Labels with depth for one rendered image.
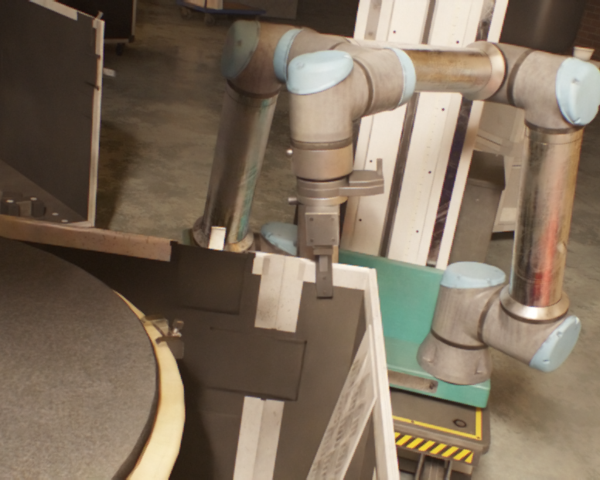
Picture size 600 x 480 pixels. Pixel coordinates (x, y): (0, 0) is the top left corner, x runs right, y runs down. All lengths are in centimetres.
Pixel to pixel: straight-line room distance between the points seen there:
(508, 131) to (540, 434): 172
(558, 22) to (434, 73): 267
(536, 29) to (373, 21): 212
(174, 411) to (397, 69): 63
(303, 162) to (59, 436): 56
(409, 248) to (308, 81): 119
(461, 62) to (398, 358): 86
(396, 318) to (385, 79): 114
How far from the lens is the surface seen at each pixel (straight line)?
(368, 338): 114
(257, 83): 177
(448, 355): 217
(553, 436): 295
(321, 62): 119
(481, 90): 177
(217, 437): 145
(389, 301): 229
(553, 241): 191
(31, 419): 85
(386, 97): 128
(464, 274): 211
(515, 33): 427
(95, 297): 107
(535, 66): 177
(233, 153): 188
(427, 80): 159
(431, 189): 227
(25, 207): 353
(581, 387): 330
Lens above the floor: 145
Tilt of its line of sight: 21 degrees down
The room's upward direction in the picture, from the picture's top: 9 degrees clockwise
